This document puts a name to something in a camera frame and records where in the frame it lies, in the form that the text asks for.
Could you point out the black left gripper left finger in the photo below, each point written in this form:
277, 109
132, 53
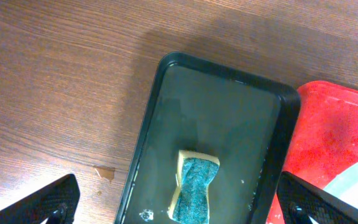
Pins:
54, 203

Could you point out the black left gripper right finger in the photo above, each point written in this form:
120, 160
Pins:
304, 203

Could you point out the green and yellow sponge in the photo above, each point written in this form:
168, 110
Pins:
190, 201

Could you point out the red serving tray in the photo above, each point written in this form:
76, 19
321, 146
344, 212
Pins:
325, 141

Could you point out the black water tray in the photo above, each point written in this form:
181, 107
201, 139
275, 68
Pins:
196, 105

